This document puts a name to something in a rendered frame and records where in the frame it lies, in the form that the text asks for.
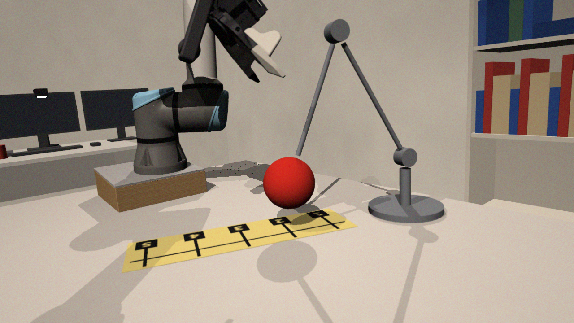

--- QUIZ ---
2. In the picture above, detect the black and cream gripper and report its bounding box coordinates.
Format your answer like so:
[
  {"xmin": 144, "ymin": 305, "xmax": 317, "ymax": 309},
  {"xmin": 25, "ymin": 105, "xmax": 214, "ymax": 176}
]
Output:
[{"xmin": 207, "ymin": 0, "xmax": 285, "ymax": 83}]

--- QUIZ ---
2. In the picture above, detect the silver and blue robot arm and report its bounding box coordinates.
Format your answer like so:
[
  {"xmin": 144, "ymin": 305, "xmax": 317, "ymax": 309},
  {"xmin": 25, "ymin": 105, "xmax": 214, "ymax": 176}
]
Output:
[{"xmin": 132, "ymin": 0, "xmax": 229, "ymax": 175}]

